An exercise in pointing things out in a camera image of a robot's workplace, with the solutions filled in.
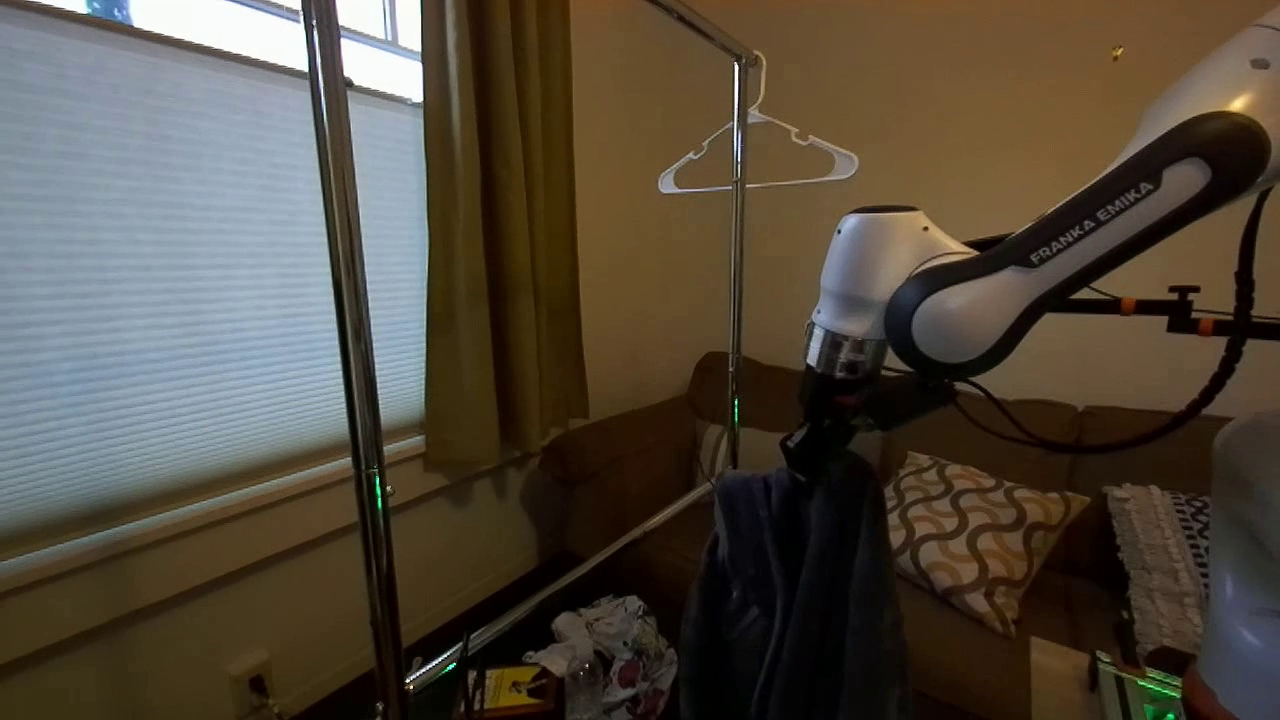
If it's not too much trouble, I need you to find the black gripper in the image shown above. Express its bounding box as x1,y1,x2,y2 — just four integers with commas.
779,374,874,485

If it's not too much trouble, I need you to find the dark grey-blue bath robe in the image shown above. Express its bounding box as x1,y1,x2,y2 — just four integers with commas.
676,452,910,720

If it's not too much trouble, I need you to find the white plastic clothes hanger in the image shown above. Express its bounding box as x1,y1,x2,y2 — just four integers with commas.
652,54,864,200

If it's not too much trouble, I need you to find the chrome clothes hanging rack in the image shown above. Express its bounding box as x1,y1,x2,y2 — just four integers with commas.
297,0,772,720

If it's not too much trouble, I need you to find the brown wave-patterned cushion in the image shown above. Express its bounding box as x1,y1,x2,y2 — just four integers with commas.
881,447,1095,637

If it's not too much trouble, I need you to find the brown sofa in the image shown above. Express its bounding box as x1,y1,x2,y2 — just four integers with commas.
523,349,1252,720

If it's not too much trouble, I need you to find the crumpled white printed bag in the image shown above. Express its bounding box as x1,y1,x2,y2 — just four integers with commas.
521,594,679,720

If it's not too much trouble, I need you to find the black and white woven throw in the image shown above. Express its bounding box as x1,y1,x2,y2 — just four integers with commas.
1098,479,1235,664

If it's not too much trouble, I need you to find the olive window curtain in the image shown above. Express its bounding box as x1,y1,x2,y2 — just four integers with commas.
415,0,592,475

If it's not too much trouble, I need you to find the yellow box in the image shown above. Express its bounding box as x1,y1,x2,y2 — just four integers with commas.
475,662,564,720

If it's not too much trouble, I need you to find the window with white blind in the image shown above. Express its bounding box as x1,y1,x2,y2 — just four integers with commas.
0,0,430,553

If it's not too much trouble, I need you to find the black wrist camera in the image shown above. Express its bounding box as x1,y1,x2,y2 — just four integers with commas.
864,374,960,433

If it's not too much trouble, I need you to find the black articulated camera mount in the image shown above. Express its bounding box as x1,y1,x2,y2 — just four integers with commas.
956,234,1280,345

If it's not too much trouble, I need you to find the wall power outlet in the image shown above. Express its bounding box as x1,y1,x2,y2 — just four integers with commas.
226,651,274,716

